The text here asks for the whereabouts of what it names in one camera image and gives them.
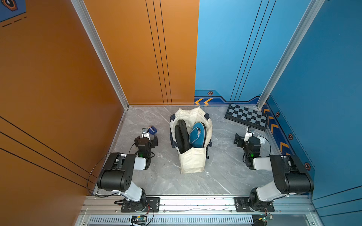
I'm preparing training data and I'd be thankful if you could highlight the cream canvas tote bag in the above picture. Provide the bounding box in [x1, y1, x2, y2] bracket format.
[170, 107, 213, 174]

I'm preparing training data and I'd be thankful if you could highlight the blue paddle case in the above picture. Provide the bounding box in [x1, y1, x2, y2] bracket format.
[189, 122, 206, 148]

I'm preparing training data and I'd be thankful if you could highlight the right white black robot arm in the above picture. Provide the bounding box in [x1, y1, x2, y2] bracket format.
[233, 134, 314, 211]

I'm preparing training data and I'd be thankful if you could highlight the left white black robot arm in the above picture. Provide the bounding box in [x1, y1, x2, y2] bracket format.
[97, 135, 158, 212]

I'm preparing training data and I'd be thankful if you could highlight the small white case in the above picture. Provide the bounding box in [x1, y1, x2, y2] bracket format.
[257, 136, 266, 145]

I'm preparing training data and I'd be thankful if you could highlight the black white chess board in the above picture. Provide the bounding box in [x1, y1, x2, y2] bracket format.
[225, 103, 268, 131]

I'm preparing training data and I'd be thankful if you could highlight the right green circuit board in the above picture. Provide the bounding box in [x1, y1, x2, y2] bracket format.
[258, 214, 274, 223]

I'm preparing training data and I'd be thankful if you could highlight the green circuit board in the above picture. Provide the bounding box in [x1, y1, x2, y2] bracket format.
[130, 215, 148, 226]
[258, 214, 274, 223]

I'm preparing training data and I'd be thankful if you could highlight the left green circuit board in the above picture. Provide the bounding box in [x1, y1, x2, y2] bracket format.
[130, 215, 148, 226]

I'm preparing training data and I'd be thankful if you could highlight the white vent grille strip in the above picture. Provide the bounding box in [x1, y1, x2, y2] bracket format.
[85, 215, 254, 226]

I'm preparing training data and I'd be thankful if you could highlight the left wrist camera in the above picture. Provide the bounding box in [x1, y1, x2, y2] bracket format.
[141, 128, 150, 139]

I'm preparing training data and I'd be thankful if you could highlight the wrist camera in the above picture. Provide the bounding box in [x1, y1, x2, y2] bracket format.
[244, 127, 255, 142]
[141, 128, 150, 139]

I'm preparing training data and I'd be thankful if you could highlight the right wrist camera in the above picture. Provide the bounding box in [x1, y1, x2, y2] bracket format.
[244, 127, 255, 142]

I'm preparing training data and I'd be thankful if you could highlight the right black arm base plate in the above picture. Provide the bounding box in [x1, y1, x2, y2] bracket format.
[234, 196, 275, 212]

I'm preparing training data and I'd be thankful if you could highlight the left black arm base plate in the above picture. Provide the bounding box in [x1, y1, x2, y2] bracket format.
[121, 197, 161, 213]

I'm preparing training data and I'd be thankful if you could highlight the aluminium mounting rail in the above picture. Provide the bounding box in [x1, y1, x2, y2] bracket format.
[79, 195, 317, 215]

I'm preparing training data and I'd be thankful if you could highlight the left aluminium corner post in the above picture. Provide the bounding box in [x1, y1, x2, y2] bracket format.
[71, 0, 129, 111]

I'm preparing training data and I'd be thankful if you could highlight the aluminium corner post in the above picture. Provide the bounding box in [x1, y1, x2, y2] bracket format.
[256, 0, 325, 110]
[71, 0, 129, 111]

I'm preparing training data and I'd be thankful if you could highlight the right aluminium corner post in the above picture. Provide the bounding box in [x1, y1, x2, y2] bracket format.
[256, 0, 325, 110]

